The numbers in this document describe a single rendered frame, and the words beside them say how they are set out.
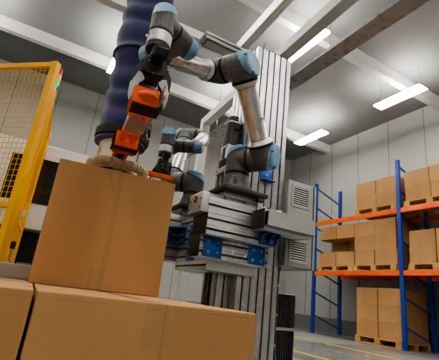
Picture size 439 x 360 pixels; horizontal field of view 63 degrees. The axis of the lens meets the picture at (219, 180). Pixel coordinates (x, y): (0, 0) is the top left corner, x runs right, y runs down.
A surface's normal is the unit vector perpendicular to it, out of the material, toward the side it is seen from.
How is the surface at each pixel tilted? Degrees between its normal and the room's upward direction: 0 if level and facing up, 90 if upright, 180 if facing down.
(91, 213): 90
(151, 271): 90
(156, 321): 90
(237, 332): 90
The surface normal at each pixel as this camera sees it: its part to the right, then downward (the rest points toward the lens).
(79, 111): 0.49, -0.22
